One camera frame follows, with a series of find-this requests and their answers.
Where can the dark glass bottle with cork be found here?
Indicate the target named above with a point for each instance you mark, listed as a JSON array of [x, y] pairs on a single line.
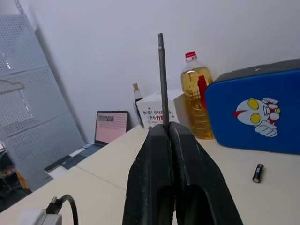
[[137, 103]]

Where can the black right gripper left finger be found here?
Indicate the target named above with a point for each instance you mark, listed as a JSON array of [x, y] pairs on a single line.
[[150, 168]]

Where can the yellow oil bottle red cap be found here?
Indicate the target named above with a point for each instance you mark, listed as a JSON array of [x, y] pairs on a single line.
[[197, 98]]

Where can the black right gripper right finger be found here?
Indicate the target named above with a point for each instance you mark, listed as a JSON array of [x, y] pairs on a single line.
[[199, 173]]

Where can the long grey metal screwdriver bit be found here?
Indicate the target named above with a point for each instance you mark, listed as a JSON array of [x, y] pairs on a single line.
[[163, 77]]

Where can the white power adapter block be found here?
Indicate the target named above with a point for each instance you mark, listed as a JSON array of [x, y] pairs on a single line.
[[38, 216]]

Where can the blue case with cartoon sticker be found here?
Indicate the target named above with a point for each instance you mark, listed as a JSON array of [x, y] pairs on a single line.
[[255, 107]]

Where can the open laptop with pink screen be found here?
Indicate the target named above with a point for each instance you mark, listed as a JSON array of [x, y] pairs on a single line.
[[103, 133]]

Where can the white perforated metal panel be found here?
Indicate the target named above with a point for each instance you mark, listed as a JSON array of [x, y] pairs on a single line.
[[30, 98]]

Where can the white printed cardboard box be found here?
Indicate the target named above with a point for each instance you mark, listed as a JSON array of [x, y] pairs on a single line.
[[154, 110]]

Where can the black AA battery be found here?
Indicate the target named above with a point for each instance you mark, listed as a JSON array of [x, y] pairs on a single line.
[[257, 173]]

